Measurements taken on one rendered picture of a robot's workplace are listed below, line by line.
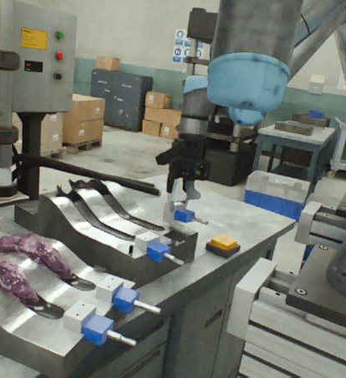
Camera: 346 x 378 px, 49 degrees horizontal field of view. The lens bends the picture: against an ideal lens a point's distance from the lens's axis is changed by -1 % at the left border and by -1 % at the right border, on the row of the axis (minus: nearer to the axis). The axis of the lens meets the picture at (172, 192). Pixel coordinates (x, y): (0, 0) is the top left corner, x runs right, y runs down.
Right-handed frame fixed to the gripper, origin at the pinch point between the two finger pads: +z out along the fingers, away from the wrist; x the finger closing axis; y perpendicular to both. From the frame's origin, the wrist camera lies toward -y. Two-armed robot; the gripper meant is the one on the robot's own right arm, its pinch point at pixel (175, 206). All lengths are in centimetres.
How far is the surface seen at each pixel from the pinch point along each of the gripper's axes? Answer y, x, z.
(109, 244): -2.2, -22.6, 7.9
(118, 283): 11.1, -32.5, 10.5
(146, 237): 4.8, -17.5, 5.0
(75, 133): -370, 265, 10
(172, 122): -400, 522, -22
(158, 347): 4.9, -6.5, 39.1
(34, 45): -76, 1, -45
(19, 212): -40.4, -22.9, 9.2
